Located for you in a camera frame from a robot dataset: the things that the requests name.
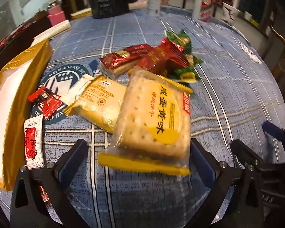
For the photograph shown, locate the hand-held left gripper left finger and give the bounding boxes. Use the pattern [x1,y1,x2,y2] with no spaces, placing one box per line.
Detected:
[10,138,89,228]

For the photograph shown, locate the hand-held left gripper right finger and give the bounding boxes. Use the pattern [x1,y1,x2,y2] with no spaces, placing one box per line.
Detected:
[188,138,264,228]

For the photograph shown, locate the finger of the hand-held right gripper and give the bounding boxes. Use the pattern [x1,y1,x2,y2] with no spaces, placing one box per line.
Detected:
[230,140,264,169]
[262,121,285,149]

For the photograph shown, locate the small yellow cracker packet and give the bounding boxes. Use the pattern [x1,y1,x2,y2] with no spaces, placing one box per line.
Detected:
[64,75,127,133]

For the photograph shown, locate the red black candy packet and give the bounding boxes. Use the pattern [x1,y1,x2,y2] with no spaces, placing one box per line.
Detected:
[28,86,63,119]

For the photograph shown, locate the large clear yellow cracker packet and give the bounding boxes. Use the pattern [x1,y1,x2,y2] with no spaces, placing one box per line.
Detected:
[98,66,193,177]

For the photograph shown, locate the gold cardboard tray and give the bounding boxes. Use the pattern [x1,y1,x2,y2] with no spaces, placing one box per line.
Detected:
[0,39,54,192]

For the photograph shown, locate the long maroon wafer packet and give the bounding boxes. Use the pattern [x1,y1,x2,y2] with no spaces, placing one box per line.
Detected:
[98,45,156,78]

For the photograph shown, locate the white red small packet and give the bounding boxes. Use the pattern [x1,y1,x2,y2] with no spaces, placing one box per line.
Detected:
[23,116,47,170]

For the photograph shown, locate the white sachet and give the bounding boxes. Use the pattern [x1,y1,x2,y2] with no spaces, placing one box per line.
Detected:
[59,73,95,106]

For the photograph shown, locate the white paper cup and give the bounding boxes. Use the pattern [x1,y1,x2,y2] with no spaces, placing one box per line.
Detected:
[222,2,241,25]

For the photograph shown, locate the white notebook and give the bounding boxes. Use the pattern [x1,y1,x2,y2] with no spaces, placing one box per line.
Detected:
[30,20,72,48]

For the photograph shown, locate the white carton red label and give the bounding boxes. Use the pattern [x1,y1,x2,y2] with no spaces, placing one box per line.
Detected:
[192,0,216,23]

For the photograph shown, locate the pink bottle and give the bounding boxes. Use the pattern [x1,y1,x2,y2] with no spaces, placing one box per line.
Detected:
[47,0,66,27]

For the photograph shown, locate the yellow flat box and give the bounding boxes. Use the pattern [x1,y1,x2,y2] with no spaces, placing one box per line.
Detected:
[71,8,93,20]

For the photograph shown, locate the black kettle appliance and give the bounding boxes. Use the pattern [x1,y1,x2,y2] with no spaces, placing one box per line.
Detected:
[89,0,142,19]

